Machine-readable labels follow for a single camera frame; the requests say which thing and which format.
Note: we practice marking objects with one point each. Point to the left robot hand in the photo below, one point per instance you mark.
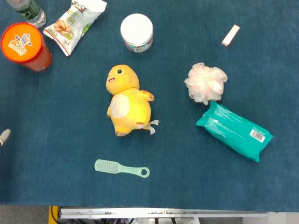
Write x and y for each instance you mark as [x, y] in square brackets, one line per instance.
[4, 136]

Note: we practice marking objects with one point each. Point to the yellow plush duck toy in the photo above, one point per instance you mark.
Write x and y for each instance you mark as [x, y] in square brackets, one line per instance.
[129, 98]

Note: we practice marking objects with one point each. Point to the orange lidded red canister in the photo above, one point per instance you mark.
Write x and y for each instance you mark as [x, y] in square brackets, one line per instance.
[22, 44]

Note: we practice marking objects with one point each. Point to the green plastic brush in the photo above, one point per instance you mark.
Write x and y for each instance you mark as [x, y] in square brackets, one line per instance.
[109, 166]

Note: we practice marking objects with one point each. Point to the green label water bottle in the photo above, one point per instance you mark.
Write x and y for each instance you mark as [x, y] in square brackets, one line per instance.
[30, 11]

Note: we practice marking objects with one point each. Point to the peanut snack bag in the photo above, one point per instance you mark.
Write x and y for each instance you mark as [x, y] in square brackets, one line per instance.
[72, 25]

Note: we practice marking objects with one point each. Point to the clear jar white lid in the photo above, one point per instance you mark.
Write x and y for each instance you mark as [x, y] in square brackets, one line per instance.
[137, 29]

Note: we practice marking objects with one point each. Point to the blue table cloth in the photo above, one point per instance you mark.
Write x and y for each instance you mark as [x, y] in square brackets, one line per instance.
[187, 175]

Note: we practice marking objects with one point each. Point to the pink bath loofah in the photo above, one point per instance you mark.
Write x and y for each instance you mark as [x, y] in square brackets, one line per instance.
[205, 82]

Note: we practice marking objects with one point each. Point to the teal wet wipes pack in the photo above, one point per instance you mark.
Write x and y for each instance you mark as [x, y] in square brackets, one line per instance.
[233, 130]

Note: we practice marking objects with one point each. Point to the pink white eraser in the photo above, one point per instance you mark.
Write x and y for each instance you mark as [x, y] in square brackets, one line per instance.
[230, 35]

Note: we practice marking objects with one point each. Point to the aluminium frame rail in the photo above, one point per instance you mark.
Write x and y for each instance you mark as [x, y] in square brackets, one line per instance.
[163, 212]

